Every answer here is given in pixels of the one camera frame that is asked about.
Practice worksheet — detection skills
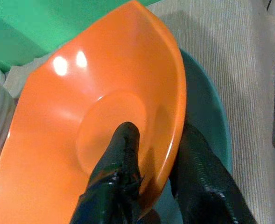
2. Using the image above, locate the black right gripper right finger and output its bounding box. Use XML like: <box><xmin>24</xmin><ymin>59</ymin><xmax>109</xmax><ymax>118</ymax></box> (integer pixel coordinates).
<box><xmin>169</xmin><ymin>123</ymin><xmax>259</xmax><ymax>224</ymax></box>

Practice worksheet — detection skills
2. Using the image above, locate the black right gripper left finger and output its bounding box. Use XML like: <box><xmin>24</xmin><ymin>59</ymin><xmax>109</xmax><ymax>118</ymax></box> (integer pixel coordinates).
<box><xmin>70</xmin><ymin>121</ymin><xmax>144</xmax><ymax>224</ymax></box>

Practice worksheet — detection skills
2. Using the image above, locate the orange plastic bowl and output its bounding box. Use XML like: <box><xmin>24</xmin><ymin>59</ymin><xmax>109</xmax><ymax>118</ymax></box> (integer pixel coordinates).
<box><xmin>0</xmin><ymin>0</ymin><xmax>188</xmax><ymax>224</ymax></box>

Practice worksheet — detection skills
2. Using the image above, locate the dark teal plastic bowl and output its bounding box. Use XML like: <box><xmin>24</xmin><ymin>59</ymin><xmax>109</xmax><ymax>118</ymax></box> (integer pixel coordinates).
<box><xmin>148</xmin><ymin>48</ymin><xmax>233</xmax><ymax>224</ymax></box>

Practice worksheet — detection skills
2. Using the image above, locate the beige woven tablecloth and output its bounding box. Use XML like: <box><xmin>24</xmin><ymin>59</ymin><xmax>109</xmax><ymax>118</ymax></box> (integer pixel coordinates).
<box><xmin>146</xmin><ymin>0</ymin><xmax>275</xmax><ymax>224</ymax></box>

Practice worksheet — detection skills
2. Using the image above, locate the green plastic plate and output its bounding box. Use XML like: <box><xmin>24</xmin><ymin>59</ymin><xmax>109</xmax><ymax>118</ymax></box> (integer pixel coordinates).
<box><xmin>0</xmin><ymin>0</ymin><xmax>155</xmax><ymax>68</ymax></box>

